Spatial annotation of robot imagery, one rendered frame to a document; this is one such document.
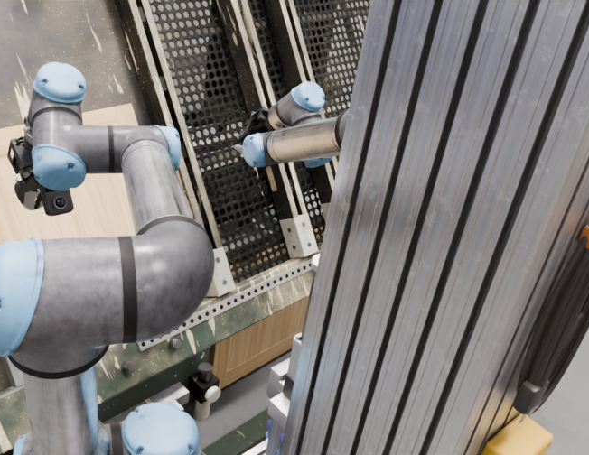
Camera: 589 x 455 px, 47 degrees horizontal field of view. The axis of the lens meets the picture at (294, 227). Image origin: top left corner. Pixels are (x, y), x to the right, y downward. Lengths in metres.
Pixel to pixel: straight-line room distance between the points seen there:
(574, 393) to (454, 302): 2.73
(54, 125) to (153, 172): 0.21
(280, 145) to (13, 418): 0.84
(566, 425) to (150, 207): 2.62
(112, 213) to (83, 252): 1.06
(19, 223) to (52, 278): 0.99
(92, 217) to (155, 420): 0.78
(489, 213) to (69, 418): 0.55
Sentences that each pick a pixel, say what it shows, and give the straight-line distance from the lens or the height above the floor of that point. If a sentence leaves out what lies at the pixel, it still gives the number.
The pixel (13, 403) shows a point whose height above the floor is 0.89.
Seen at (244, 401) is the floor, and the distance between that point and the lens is 2.85.
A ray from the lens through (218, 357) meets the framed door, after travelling 2.40.
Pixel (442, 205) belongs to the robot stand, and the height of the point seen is 1.77.
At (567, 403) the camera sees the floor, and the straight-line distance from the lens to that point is 3.35.
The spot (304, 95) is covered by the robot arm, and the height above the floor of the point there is 1.52.
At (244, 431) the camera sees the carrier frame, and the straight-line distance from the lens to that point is 2.51.
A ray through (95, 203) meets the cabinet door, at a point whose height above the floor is 1.17.
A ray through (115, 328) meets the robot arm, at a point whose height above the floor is 1.61.
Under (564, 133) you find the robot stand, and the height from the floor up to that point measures 1.89.
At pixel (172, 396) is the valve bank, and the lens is 1.80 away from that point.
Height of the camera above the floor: 2.08
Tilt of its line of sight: 32 degrees down
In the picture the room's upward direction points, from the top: 10 degrees clockwise
